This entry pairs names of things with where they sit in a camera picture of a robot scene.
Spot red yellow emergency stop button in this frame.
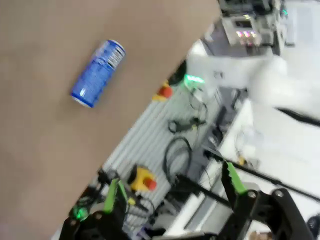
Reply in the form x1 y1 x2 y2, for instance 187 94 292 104
127 164 158 193
152 80 174 102

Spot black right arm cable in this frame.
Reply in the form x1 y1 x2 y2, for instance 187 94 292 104
273 106 320 129

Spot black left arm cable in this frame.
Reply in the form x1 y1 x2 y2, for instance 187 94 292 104
176 173 236 206

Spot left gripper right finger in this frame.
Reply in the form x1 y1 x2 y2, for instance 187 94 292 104
219 161 317 240

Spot grey ribbed aluminium panel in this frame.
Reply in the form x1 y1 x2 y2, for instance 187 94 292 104
99 86 227 227

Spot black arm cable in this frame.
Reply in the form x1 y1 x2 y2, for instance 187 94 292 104
273 106 320 129
176 173 236 206

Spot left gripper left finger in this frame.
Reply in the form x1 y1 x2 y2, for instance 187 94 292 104
59 178 129 240

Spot black cable loop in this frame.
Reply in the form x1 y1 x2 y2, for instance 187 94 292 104
164 136 194 181

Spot black cable bundle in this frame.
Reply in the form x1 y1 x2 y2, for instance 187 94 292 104
168 99 209 134

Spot grey control box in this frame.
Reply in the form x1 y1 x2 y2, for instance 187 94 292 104
221 0 289 49

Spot blue Pocari Sweat can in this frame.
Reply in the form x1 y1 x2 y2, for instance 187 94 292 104
69 39 127 109

